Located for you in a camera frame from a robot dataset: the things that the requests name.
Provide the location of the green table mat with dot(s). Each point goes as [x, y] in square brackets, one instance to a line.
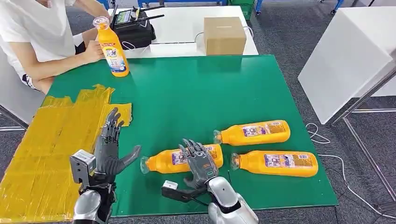
[185, 92]

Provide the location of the black remote controller with antennas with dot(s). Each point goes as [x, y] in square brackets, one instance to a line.
[123, 16]

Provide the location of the orange detergent bottle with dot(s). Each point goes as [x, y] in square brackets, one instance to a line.
[113, 46]
[263, 133]
[278, 169]
[161, 163]

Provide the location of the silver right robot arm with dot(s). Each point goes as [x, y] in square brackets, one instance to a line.
[224, 198]

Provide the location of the person's right hand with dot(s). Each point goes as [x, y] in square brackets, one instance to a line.
[92, 52]

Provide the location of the black bag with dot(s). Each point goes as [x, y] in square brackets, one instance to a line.
[137, 34]

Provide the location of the metal table leg frame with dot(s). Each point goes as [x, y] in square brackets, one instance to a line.
[365, 98]

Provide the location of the yellow taped sheet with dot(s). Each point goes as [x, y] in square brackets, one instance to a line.
[46, 154]

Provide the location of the green crate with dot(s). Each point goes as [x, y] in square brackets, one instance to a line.
[244, 7]

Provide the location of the person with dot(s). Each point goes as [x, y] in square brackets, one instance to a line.
[31, 31]

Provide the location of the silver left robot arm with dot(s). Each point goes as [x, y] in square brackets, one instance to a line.
[86, 207]

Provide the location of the white side table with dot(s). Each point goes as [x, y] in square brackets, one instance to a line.
[340, 61]

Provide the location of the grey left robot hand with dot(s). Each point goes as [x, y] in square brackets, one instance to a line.
[106, 157]

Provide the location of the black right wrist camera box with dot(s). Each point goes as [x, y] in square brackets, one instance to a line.
[178, 194]

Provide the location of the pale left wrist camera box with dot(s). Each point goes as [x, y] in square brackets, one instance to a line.
[81, 167]

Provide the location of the brown cardboard box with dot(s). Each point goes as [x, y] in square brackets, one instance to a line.
[224, 37]

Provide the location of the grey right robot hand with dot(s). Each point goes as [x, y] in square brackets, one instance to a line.
[202, 165]

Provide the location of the white panel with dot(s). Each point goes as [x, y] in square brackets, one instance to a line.
[15, 92]

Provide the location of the blue metal frame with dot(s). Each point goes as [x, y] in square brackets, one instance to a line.
[182, 1]
[258, 6]

